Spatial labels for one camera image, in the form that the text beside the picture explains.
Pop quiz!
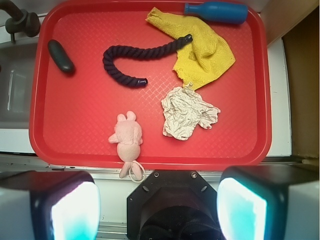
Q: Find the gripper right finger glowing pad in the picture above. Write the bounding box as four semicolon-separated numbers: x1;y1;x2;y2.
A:
216;165;320;240

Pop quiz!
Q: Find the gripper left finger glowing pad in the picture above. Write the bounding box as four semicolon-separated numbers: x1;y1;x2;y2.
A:
0;170;101;240

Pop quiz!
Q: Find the dark blue twisted rope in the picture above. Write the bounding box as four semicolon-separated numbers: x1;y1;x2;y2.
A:
102;33;194;89

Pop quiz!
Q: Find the pink plush bunny toy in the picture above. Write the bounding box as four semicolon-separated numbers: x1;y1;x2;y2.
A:
108;110;145;183

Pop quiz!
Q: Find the crumpled white paper towel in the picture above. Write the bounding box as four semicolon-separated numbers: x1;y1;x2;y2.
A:
161;82;221;141

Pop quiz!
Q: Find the red plastic tray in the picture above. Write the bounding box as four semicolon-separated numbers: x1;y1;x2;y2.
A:
29;0;272;171

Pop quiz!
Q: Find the grey metal sink basin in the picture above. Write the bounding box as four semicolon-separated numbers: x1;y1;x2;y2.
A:
0;40;37;129

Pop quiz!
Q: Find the dark grey toy sausage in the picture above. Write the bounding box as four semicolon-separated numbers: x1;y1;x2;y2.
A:
47;39;75;75

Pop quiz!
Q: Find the yellow woven cloth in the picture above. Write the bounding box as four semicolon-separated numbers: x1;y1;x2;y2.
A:
146;7;236;91

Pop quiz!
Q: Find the brown cardboard panel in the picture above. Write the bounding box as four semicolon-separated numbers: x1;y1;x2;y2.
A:
282;7;320;164

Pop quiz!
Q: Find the grey sink faucet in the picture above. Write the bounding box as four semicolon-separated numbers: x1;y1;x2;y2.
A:
0;0;41;44

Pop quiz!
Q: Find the blue plastic bottle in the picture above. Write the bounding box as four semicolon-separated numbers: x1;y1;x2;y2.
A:
184;1;248;25

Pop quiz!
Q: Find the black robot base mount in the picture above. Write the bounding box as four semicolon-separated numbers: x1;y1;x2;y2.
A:
126;170;225;240

